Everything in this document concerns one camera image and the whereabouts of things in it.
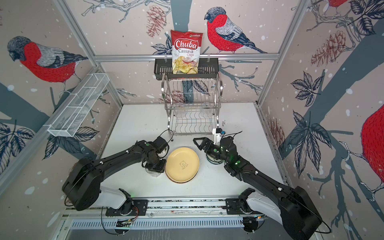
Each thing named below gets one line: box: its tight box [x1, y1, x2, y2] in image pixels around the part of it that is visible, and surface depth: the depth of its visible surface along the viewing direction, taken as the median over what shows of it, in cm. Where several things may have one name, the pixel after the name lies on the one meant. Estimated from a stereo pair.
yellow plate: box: [165, 147, 200, 184], surface depth 87 cm
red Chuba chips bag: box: [170, 29, 203, 75], surface depth 86 cm
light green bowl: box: [206, 154, 224, 165], surface depth 84 cm
